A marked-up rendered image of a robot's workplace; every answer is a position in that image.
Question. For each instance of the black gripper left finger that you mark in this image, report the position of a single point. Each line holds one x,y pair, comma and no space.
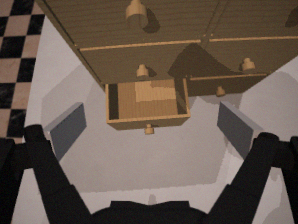
44,148

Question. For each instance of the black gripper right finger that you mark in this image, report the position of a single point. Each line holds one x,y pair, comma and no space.
238,201

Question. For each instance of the brown wooden drawer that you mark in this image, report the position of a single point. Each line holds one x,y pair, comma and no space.
147,104
213,85
256,54
241,17
143,61
105,21

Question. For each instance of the tan wooden chest of drawers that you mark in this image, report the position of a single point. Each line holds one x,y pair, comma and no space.
204,39

